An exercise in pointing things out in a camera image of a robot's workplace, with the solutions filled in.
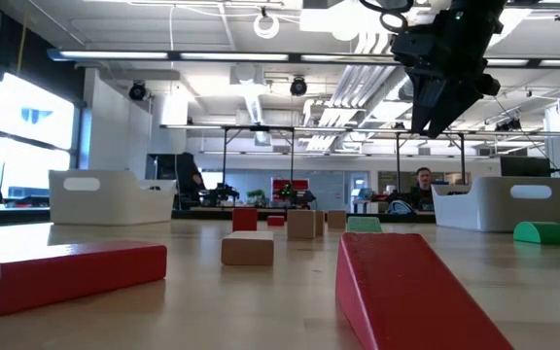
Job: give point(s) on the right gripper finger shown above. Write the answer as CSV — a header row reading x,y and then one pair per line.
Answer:
x,y
426,102
455,104

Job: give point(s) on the green rectangular wooden block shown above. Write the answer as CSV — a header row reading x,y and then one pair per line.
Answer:
x,y
364,224

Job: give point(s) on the natural wooden rectangular block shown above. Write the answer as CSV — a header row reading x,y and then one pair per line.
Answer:
x,y
247,249
337,220

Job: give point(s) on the green half-round wooden block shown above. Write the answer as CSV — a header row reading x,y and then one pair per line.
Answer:
x,y
542,234

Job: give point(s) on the large red wedge block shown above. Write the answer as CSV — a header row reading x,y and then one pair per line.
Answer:
x,y
406,291

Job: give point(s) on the red rectangular wooden block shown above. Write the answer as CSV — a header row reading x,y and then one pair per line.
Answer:
x,y
66,277
275,221

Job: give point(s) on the red square wooden block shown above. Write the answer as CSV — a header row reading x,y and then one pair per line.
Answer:
x,y
245,220

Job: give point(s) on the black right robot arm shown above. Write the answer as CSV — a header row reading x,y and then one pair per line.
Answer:
x,y
474,4

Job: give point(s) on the person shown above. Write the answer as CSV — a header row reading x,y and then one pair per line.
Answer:
x,y
423,187
190,180

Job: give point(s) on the black computer monitor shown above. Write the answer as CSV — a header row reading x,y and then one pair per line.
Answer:
x,y
525,166

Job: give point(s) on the black round ceiling fixture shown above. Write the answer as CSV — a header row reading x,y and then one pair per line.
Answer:
x,y
137,91
298,86

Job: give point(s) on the LED light bar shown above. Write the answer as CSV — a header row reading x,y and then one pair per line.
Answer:
x,y
236,56

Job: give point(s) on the black aluminium gantry frame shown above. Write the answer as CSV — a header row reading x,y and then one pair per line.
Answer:
x,y
225,155
462,155

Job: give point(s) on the black ceiling camera cluster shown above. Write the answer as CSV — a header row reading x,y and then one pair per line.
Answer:
x,y
507,125

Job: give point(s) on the black aluminium table frame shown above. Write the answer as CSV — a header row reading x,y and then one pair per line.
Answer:
x,y
221,214

